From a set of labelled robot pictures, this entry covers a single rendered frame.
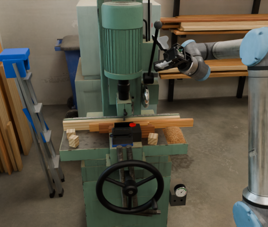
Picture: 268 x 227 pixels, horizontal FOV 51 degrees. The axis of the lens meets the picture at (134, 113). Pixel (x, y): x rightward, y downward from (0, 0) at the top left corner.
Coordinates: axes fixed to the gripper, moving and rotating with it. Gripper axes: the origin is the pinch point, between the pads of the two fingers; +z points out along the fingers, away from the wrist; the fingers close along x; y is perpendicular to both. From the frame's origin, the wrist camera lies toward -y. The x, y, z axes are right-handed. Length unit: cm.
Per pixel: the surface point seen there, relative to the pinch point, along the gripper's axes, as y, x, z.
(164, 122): -19.9, 21.2, -28.1
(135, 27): 1.0, -6.0, 10.4
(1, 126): -167, -14, 2
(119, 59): -10.4, 3.0, 9.5
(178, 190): -21, 55, -35
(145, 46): -14.4, -15.2, -12.7
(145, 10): -9.3, -33.3, -10.1
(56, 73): -222, -116, -76
